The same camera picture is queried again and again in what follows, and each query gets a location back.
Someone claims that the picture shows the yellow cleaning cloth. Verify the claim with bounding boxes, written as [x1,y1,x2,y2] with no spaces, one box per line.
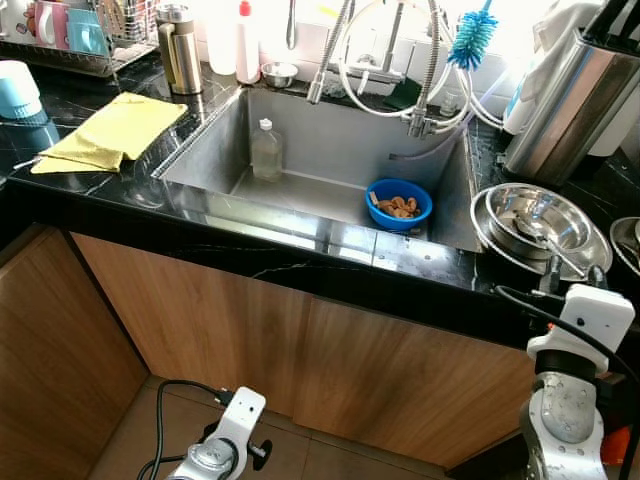
[30,92,189,175]

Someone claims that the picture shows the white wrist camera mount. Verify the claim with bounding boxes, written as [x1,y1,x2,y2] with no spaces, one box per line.
[526,284,637,376]
[205,386,268,466]

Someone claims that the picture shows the pink cup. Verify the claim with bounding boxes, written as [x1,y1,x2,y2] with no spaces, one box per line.
[33,2,69,51]

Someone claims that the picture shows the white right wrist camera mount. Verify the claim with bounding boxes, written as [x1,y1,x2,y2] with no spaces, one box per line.
[526,284,637,376]

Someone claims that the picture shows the black knife handle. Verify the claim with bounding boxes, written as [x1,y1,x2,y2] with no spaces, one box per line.
[585,0,629,43]
[622,0,640,49]

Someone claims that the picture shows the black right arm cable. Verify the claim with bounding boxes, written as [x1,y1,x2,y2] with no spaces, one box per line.
[493,285,640,480]

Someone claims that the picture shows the white and blue cup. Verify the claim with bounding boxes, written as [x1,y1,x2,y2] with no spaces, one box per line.
[0,60,47,128]

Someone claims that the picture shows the white plastic container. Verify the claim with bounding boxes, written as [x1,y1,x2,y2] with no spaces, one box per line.
[203,0,239,77]

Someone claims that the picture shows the steel thermos bottle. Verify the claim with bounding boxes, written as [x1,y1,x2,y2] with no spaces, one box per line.
[156,3,205,97]

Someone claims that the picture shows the blue bottle brush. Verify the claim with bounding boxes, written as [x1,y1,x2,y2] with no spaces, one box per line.
[446,0,499,72]

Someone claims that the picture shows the blue plastic bowl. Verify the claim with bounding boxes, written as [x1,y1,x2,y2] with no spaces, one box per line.
[364,177,435,234]

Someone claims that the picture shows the steel knife block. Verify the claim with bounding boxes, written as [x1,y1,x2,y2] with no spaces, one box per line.
[502,30,640,188]

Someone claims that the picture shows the brown food pieces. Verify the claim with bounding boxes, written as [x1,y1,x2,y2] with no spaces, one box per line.
[376,194,422,220]

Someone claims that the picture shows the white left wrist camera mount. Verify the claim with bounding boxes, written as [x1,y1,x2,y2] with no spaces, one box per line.
[205,386,268,466]

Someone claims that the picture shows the stainless steel sink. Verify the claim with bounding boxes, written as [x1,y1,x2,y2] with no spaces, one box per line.
[155,85,483,256]

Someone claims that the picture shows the slim steel faucet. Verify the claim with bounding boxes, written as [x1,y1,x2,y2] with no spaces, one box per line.
[407,0,448,139]

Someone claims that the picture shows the clear plastic bottle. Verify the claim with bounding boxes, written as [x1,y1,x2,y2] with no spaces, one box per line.
[249,117,285,184]

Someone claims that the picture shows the steel bowl with spoon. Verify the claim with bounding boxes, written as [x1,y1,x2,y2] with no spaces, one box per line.
[485,184,598,263]

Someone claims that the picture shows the steel pull-out faucet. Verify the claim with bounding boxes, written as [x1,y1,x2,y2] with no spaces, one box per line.
[306,0,353,106]

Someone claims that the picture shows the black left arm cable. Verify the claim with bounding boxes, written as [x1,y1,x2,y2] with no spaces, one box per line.
[135,378,236,480]

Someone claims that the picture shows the small steel bowl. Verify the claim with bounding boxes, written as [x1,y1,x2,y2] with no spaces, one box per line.
[261,62,300,90]

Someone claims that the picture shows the white bottle with red cap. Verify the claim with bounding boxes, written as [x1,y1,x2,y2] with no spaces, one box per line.
[236,0,262,85]

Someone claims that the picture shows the orange object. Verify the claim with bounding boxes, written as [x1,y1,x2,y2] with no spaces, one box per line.
[600,425,633,467]

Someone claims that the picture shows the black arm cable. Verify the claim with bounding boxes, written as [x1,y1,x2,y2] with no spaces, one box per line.
[135,378,236,480]
[493,285,640,480]

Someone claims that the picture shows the metal dish rack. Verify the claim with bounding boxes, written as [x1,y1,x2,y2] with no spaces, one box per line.
[0,0,158,80]

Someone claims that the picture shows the wooden cabinet side panel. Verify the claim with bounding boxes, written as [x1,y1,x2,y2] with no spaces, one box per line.
[0,225,151,480]

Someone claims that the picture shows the large steel plate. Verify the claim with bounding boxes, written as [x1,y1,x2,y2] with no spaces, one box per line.
[469,182,614,283]

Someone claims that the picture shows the white kettle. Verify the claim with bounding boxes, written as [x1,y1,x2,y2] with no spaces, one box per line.
[502,0,601,136]

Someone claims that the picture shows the wooden cabinet door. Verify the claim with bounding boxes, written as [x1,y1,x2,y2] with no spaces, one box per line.
[295,295,541,469]
[70,232,311,416]

